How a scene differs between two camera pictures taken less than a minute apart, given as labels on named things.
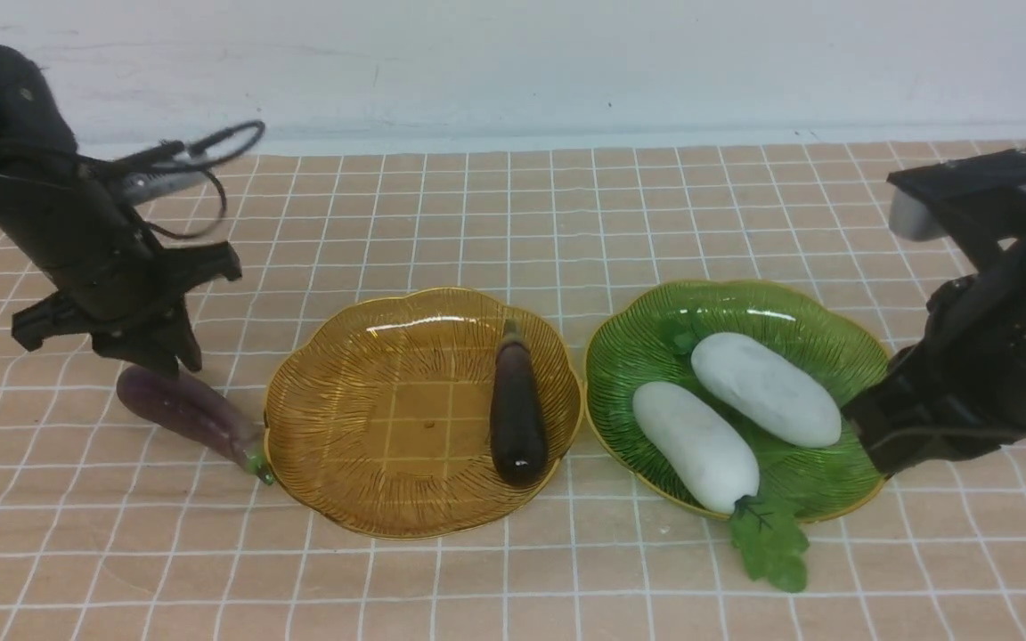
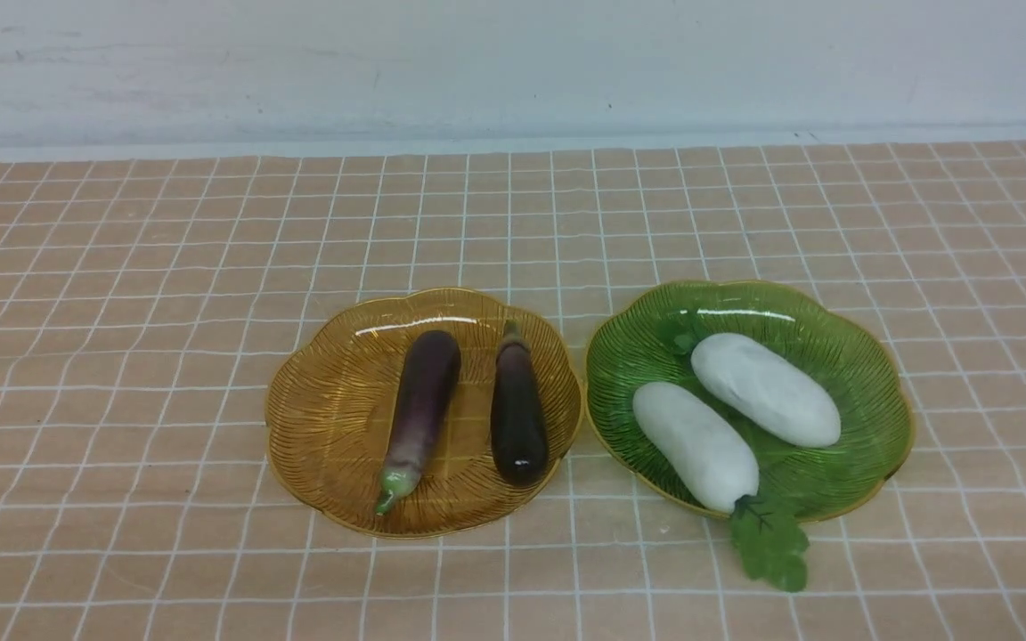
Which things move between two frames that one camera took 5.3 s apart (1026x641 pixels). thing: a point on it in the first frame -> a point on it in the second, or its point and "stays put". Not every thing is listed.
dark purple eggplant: x=519 y=434 stays put
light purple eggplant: x=183 y=406 -> x=428 y=371
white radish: x=768 y=390 stays put
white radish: x=706 y=462 stays put
